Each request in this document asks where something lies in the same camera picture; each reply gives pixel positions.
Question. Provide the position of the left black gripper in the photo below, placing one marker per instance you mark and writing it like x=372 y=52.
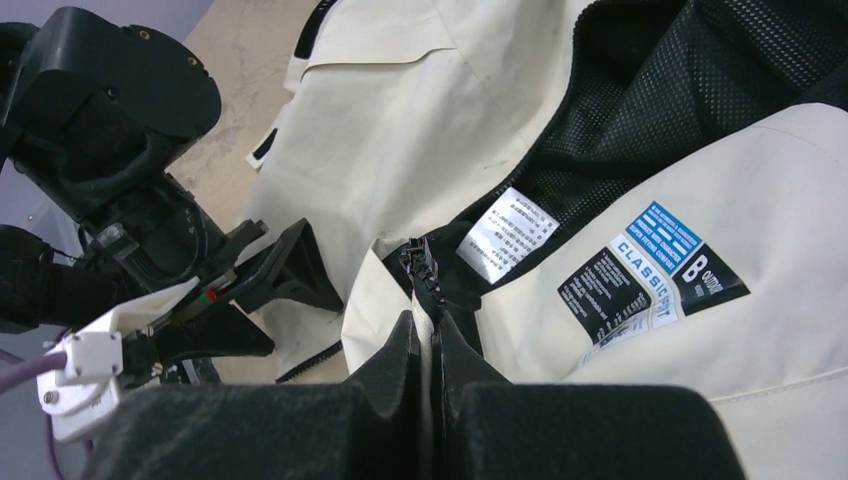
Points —
x=158 y=236

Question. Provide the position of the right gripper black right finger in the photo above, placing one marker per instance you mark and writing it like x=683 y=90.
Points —
x=491 y=428

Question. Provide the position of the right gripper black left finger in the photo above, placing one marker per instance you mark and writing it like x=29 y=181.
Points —
x=365 y=427

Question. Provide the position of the beige jacket with black lining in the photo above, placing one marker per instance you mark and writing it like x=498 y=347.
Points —
x=619 y=192

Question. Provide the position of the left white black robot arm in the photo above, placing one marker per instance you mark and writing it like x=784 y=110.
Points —
x=93 y=114

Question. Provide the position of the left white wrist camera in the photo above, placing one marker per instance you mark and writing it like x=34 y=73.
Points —
x=80 y=396

